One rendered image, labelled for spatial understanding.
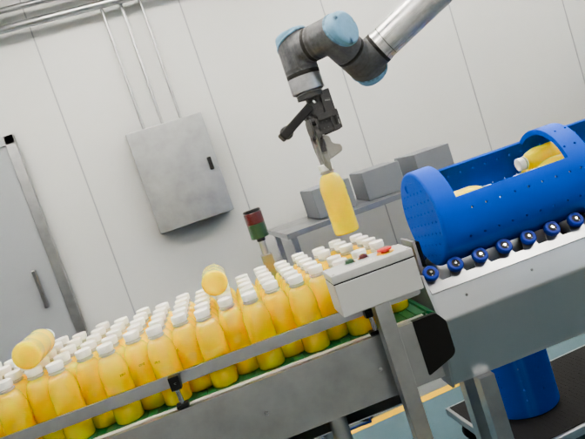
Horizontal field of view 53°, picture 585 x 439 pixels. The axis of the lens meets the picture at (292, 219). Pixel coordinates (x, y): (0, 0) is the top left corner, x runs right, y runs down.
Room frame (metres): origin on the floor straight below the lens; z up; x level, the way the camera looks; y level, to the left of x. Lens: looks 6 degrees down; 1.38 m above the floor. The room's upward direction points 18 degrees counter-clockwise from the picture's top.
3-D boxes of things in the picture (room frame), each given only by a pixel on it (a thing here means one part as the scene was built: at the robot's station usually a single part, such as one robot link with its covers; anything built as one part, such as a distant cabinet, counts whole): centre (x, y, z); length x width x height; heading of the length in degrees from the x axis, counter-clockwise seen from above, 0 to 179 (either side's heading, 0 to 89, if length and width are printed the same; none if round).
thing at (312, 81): (1.59, -0.15, 1.55); 0.10 x 0.09 x 0.05; 7
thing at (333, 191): (1.59, -0.13, 1.23); 0.07 x 0.07 x 0.19
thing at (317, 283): (1.50, -0.01, 0.99); 0.07 x 0.07 x 0.19
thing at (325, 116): (1.59, -0.16, 1.47); 0.09 x 0.08 x 0.12; 97
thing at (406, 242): (1.67, -0.30, 0.99); 0.10 x 0.02 x 0.12; 7
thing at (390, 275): (1.36, -0.13, 1.05); 0.20 x 0.10 x 0.10; 97
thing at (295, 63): (1.59, -0.15, 1.64); 0.10 x 0.09 x 0.12; 49
